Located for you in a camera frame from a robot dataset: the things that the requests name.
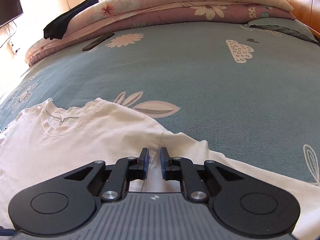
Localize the cream floral folded quilt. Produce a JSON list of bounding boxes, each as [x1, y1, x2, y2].
[[25, 0, 294, 63]]

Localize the black flat television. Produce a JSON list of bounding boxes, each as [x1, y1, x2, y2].
[[0, 0, 24, 27]]

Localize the black garment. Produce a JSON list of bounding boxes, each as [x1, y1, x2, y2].
[[43, 0, 99, 40]]

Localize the mauve floral folded quilt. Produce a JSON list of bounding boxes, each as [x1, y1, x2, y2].
[[27, 2, 297, 65]]

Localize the small blue-grey pillow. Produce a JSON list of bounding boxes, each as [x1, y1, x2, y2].
[[244, 17, 319, 43]]

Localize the wooden bed headboard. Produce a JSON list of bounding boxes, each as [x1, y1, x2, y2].
[[271, 0, 320, 37]]

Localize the white printed t-shirt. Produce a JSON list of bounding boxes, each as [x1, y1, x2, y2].
[[0, 97, 320, 240]]

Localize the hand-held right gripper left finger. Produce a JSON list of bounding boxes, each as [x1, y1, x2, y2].
[[64, 147, 150, 202]]

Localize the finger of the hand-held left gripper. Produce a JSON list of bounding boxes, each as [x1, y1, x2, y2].
[[0, 226, 15, 239]]

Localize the black smartphone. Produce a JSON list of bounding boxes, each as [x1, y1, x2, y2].
[[82, 32, 115, 52]]

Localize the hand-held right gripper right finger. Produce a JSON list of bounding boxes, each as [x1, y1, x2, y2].
[[160, 147, 245, 202]]

